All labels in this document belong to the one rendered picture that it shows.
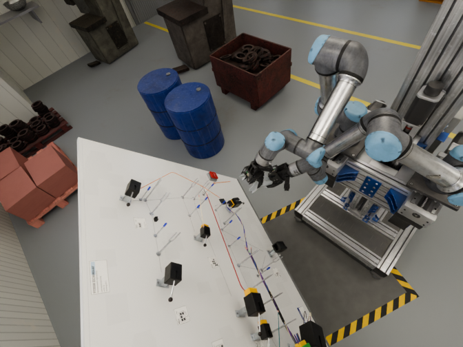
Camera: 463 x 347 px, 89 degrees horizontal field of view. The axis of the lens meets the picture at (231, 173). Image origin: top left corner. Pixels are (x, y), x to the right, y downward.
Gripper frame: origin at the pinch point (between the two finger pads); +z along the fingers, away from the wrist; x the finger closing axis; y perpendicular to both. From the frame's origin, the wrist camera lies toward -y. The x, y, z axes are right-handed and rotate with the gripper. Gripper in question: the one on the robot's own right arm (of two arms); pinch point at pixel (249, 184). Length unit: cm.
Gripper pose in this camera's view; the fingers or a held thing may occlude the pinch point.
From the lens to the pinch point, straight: 123.0
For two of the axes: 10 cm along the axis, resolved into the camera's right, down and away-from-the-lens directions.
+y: -7.8, 2.7, -5.7
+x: 5.4, 7.5, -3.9
